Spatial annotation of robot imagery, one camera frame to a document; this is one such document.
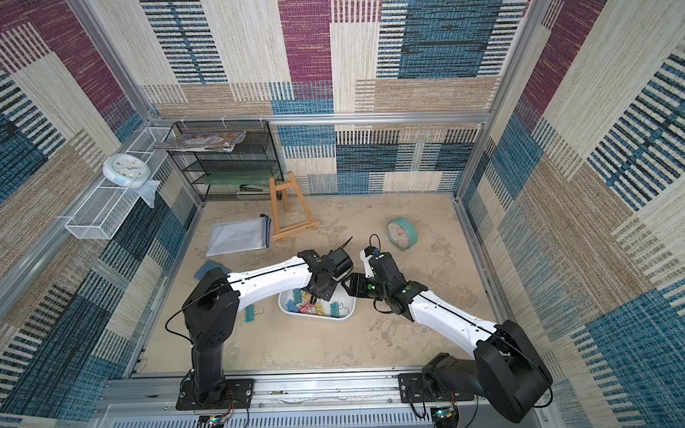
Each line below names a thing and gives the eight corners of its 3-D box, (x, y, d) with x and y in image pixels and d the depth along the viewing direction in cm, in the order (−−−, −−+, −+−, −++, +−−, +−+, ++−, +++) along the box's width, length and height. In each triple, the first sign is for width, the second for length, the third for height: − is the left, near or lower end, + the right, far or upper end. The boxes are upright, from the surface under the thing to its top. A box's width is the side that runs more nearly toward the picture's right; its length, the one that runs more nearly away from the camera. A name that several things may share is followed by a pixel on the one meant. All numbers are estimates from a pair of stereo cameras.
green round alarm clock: (406, 255, 103) (411, 238, 95) (384, 238, 108) (387, 220, 100) (415, 246, 106) (421, 229, 97) (393, 230, 111) (397, 212, 102)
